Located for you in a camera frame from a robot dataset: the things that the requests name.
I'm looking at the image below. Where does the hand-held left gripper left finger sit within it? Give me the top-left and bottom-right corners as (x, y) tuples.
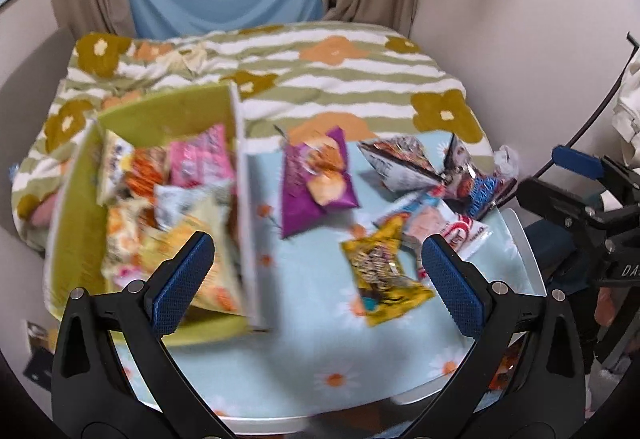
(51, 231), (236, 439)

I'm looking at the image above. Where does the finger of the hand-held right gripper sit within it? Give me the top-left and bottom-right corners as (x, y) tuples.
(552, 145), (640, 207)
(516, 176), (618, 242)

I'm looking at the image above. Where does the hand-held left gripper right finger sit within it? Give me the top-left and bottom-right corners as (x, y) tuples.
(402, 233), (587, 439)

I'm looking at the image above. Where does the orange and yellow snack packet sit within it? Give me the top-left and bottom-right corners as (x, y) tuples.
(150, 199), (247, 316)

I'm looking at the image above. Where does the white and red snack packet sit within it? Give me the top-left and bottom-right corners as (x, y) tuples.
(415, 212), (494, 281)

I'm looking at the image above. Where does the yellow chocolate snack packet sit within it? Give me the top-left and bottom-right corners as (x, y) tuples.
(340, 219), (436, 328)

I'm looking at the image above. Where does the white printed snack bag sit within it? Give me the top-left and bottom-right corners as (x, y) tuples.
(152, 184), (221, 231)

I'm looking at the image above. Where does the small dark snack bag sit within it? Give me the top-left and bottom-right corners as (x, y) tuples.
(442, 134), (519, 216)

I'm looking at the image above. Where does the orange stick snack bag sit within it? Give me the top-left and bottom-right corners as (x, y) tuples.
(125, 146), (172, 200)

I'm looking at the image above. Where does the green cardboard box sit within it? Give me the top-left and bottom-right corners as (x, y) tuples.
(42, 82), (272, 348)

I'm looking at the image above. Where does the black and white snack bag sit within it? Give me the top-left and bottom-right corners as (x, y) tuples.
(357, 135), (451, 194)

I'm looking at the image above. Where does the yellow and white chip bag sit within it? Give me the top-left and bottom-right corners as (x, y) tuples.
(97, 129), (137, 206)

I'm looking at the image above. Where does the purple snack bag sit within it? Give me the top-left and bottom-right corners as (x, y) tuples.
(280, 126), (362, 240)

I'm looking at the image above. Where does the person's right hand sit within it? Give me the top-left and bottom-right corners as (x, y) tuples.
(595, 286), (622, 328)

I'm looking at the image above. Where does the dark blue cloth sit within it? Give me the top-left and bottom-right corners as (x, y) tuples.
(524, 219), (597, 296)

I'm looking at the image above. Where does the crumpled white plastic wrapper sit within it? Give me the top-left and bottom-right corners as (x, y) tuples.
(492, 145), (521, 181)

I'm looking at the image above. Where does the black curved hoop stand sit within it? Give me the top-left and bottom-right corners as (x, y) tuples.
(547, 32), (638, 167)

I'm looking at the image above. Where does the white garment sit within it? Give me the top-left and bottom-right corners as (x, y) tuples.
(612, 54), (640, 146)

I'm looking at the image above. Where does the pink pillow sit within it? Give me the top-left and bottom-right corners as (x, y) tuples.
(27, 198), (63, 230)

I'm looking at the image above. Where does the dark floor item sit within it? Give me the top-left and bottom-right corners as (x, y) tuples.
(22, 319), (57, 386)

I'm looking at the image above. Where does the striped floral blanket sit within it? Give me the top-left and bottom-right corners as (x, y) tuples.
(11, 20), (485, 255)

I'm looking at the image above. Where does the grey bed headboard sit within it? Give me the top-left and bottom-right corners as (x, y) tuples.
(0, 26), (76, 160)

